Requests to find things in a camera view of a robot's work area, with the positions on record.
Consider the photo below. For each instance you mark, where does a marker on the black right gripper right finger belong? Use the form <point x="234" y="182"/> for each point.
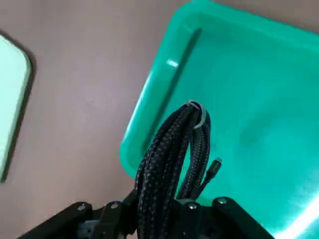
<point x="219" y="219"/>

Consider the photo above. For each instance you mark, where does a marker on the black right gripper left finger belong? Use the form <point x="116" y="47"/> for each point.
<point x="74" y="221"/>

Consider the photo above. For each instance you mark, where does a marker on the green plastic tray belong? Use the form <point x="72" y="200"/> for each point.
<point x="249" y="87"/>

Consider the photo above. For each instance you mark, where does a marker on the pale green flat tray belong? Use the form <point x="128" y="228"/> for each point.
<point x="12" y="99"/>

